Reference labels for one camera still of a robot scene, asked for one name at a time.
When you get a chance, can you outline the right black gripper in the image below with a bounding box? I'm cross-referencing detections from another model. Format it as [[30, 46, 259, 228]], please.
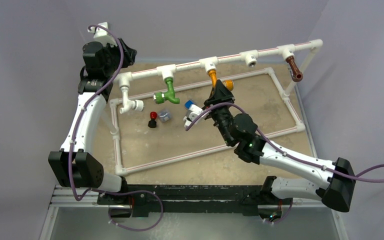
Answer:
[[200, 80, 234, 146]]

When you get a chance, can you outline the white PVC pipe frame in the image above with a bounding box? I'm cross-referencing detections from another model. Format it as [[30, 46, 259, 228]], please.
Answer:
[[109, 38, 324, 177]]

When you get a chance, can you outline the brown plastic faucet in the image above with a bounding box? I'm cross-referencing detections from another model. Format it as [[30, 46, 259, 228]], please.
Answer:
[[285, 55, 303, 83]]

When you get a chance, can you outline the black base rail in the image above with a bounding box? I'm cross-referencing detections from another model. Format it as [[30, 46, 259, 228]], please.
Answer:
[[97, 184, 292, 219]]

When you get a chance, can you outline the clear plastic small box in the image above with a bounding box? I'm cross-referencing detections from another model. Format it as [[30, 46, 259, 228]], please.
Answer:
[[157, 109, 172, 123]]

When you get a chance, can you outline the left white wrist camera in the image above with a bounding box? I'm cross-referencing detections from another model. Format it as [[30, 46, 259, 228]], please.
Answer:
[[87, 26, 117, 47]]

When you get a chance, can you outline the green plastic faucet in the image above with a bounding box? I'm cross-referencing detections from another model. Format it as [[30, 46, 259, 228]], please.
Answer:
[[153, 77, 180, 104]]

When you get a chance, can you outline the blue small block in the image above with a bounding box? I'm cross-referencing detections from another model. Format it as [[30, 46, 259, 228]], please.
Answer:
[[184, 100, 194, 109]]

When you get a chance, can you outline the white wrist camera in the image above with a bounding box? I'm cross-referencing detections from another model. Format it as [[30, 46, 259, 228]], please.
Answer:
[[87, 26, 117, 47], [183, 103, 204, 129]]

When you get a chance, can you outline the red and black knob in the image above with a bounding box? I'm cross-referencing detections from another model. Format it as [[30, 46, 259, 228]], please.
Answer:
[[147, 111, 158, 129]]

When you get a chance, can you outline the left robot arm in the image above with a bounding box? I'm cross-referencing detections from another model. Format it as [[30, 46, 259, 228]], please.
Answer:
[[48, 38, 137, 205]]

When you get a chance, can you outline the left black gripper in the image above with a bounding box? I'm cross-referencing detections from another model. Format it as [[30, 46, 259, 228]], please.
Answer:
[[102, 39, 136, 77]]

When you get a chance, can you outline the white plastic clip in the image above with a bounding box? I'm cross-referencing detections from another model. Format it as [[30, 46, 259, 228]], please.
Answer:
[[183, 110, 198, 127]]

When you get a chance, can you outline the white plastic faucet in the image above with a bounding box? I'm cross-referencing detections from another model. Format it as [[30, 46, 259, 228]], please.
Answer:
[[115, 72, 144, 114]]

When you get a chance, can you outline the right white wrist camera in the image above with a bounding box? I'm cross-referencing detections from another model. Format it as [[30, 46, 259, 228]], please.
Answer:
[[183, 103, 204, 129]]

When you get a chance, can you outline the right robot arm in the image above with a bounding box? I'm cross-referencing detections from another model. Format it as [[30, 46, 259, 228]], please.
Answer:
[[204, 80, 356, 213]]

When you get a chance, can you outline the orange plastic faucet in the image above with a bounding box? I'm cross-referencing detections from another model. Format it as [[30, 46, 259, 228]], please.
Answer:
[[207, 69, 234, 91]]

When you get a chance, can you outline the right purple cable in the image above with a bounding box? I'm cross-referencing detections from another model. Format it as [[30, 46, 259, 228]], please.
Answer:
[[185, 102, 384, 183]]

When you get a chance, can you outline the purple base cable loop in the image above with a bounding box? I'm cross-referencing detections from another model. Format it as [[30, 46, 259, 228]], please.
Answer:
[[108, 193, 166, 234]]

